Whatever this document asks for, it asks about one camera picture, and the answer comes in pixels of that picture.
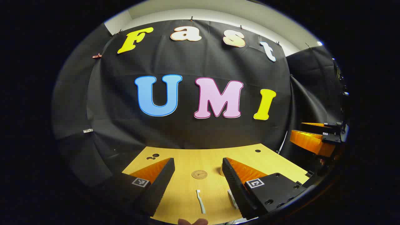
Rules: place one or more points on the beige cup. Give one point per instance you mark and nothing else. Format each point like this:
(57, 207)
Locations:
(221, 171)

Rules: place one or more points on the copper clip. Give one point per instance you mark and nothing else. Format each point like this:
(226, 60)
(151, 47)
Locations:
(97, 56)

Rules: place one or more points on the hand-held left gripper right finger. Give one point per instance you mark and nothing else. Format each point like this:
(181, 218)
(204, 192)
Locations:
(236, 190)

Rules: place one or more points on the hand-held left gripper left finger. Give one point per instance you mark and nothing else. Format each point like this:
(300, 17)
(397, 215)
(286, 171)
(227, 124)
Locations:
(156, 190)

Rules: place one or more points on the black backdrop cloth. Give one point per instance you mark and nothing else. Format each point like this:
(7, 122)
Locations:
(187, 131)

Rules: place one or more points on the pale green toothbrush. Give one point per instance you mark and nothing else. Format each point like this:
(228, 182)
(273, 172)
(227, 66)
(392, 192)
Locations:
(201, 204)

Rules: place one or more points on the round wooden coaster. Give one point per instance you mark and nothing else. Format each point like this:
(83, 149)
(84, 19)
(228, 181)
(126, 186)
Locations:
(199, 174)

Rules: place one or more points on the wooden desktop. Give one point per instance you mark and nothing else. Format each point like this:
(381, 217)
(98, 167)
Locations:
(184, 187)

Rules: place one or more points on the white toothpaste tube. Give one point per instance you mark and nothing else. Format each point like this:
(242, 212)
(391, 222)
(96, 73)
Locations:
(232, 200)

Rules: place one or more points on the white clip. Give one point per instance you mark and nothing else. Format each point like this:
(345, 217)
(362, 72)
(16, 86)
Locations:
(87, 130)

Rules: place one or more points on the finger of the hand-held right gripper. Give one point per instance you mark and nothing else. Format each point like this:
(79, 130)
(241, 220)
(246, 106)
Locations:
(318, 127)
(309, 142)

